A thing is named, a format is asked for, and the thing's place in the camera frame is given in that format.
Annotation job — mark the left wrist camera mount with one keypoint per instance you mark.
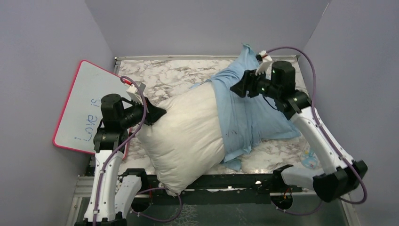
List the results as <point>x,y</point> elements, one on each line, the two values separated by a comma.
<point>134,92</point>

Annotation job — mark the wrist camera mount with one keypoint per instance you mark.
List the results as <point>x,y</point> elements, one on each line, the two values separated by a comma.
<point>134,92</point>
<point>264,61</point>

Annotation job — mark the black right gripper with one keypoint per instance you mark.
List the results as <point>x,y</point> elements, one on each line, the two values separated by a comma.
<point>240,87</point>

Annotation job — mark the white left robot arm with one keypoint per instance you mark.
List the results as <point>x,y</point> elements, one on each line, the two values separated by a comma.
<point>108,204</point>

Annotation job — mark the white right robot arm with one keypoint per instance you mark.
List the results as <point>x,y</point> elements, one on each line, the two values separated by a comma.
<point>340,173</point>

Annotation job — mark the light blue pillowcase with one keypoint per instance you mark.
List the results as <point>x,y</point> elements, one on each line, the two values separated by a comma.
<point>238,124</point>

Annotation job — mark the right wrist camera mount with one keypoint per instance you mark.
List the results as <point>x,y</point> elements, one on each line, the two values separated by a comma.
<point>264,61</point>

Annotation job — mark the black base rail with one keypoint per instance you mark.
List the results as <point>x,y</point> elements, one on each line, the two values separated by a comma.
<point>217,189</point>

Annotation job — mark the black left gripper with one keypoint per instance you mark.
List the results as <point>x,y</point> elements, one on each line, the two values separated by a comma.
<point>154,113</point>

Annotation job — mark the white pillow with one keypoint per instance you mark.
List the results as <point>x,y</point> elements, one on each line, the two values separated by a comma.
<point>187,141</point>

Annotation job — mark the pink framed whiteboard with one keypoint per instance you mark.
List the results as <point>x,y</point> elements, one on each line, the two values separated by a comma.
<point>81,113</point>

